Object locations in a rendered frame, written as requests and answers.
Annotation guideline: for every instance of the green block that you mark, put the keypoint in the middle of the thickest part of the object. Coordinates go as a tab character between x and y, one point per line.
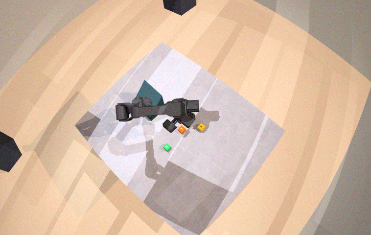
167	147

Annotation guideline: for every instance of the yellow block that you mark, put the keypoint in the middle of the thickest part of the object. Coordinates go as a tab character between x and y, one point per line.
201	127

